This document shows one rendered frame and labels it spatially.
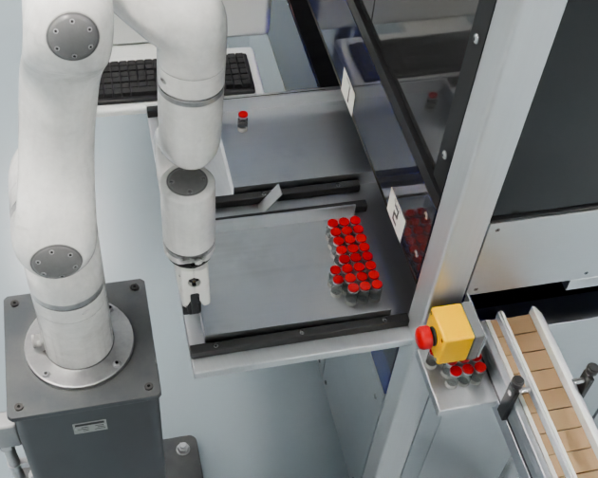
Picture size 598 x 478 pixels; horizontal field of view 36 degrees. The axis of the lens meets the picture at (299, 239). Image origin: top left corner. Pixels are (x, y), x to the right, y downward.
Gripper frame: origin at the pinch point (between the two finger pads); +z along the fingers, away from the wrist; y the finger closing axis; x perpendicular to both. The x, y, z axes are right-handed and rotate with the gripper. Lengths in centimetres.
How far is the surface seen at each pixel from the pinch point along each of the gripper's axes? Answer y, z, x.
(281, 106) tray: 54, 5, -28
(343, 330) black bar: -8.0, 3.4, -26.1
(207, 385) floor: 38, 93, -9
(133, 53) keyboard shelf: 87, 13, 1
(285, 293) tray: 3.0, 5.1, -17.9
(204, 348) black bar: -7.5, 3.3, -1.1
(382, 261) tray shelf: 7.5, 5.3, -38.2
